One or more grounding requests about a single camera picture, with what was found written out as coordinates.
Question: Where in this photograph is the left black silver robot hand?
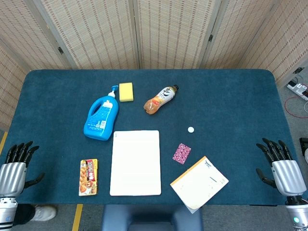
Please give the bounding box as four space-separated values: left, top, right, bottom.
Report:
0 141 46 197

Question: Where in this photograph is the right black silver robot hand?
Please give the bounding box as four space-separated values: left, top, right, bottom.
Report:
256 138 308 206

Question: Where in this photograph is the pink patterned packet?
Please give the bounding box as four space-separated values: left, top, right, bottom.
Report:
172 142 192 165

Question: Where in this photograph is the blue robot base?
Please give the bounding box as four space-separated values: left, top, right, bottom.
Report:
101 204 204 231

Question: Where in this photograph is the black device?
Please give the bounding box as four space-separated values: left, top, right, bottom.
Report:
299 137 308 164

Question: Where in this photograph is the white sneaker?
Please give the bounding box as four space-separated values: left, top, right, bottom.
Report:
30 205 58 222

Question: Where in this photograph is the yellow red curry box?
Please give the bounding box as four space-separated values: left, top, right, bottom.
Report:
78 158 99 197

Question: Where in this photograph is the yellow edged paper notepad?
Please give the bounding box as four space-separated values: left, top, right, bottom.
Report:
169 155 230 214

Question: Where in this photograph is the white power strip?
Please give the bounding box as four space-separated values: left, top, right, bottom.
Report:
286 80 308 101

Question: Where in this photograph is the dark blue table cloth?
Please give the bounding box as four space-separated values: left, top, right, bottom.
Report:
2 69 301 206

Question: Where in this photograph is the blue detergent pump bottle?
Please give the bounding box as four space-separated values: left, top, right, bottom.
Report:
83 85 120 141

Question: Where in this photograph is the white magnetic board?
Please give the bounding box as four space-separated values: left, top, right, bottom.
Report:
109 130 162 197

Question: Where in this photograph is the yellow sponge block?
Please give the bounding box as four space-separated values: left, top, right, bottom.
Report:
119 82 135 103

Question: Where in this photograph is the orange drink plastic bottle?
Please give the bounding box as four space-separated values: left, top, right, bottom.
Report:
143 84 180 116

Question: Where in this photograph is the woven bamboo folding screen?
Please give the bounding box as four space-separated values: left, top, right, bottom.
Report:
0 0 308 132

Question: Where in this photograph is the red cable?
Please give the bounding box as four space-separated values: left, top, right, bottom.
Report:
284 96 308 118

